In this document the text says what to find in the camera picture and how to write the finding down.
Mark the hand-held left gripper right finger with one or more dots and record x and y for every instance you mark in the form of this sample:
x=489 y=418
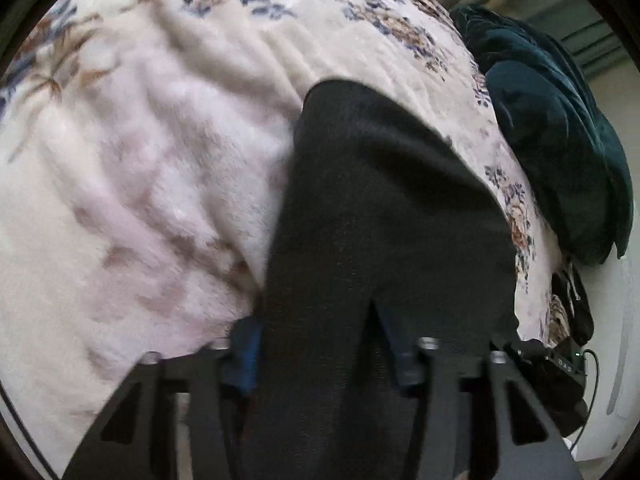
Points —
x=407 y=365

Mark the dark grey striped sweater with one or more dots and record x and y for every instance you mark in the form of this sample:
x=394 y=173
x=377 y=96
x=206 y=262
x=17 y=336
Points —
x=375 y=210

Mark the teal plush blanket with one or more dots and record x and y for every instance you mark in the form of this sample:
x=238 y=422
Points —
x=550 y=135

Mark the white headboard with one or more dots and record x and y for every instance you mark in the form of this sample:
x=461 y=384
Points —
x=612 y=360

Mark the floral checked blanket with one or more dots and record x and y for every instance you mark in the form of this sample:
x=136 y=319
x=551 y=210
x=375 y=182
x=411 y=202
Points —
x=150 y=185

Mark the grey-green curtain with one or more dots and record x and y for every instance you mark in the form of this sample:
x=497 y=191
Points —
x=565 y=10

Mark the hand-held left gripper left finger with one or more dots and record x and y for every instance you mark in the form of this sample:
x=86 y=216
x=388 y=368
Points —
x=247 y=355

